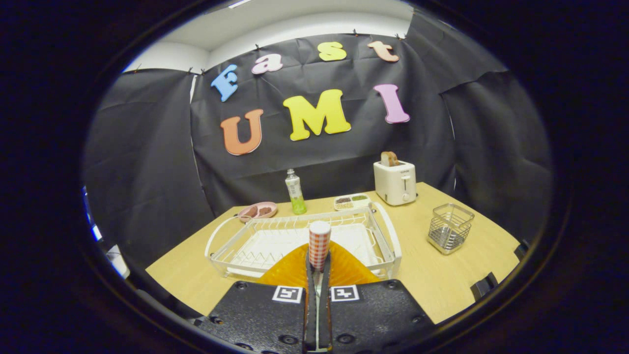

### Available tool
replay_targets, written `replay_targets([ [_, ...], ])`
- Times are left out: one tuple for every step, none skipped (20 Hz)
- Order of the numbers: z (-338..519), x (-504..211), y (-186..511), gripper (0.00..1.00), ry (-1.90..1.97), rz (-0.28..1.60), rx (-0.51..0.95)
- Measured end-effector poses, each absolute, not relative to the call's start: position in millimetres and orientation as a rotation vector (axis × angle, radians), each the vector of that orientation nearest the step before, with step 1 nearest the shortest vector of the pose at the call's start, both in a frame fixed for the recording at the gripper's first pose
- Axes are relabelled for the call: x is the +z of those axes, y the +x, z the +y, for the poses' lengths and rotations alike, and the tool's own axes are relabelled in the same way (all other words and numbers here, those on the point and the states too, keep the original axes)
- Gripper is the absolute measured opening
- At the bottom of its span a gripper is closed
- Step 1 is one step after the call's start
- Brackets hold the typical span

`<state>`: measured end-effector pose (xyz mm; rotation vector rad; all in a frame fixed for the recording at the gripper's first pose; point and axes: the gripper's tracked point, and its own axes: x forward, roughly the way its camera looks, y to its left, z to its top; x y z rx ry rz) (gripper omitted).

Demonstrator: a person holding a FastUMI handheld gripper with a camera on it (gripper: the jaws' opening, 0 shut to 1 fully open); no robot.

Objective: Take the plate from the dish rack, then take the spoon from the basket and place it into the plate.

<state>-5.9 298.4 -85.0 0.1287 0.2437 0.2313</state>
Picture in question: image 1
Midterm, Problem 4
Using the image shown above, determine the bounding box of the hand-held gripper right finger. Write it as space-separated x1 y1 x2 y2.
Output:
319 241 435 354

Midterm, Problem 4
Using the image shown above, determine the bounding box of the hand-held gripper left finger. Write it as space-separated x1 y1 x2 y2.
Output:
197 241 317 354

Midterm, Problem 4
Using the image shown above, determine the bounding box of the pink checked handle spoon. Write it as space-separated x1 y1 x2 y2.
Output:
309 221 332 272

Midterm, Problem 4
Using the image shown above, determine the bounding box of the white wire dish rack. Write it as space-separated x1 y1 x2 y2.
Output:
205 202 402 281

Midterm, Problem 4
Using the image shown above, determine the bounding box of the metal wire basket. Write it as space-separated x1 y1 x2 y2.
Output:
427 203 475 255

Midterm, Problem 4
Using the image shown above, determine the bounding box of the pink plate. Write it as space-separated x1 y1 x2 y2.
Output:
237 202 278 223

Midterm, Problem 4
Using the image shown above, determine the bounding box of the white divided bean tray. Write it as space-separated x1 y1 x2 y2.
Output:
334 194 372 211

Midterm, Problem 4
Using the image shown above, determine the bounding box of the green drink bottle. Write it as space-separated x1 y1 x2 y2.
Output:
285 169 307 215

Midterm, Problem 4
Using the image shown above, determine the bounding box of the white toaster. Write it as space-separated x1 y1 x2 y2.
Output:
373 160 418 206

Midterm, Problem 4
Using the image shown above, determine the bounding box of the black backdrop cloth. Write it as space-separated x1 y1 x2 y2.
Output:
83 10 553 268

